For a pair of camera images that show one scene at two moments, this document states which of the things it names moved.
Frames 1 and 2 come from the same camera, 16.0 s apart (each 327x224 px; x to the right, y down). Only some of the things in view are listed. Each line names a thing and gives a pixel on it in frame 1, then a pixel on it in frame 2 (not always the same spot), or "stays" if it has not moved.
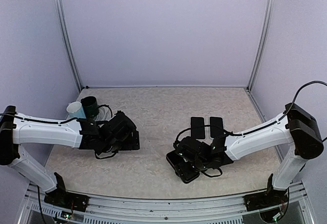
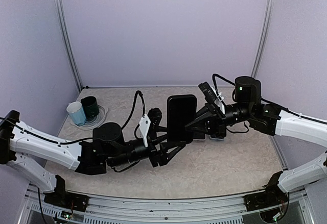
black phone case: (184, 169) to (181, 109)
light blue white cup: (75, 109) stays
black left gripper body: (126, 145) to (155, 156)
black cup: (90, 106) stays
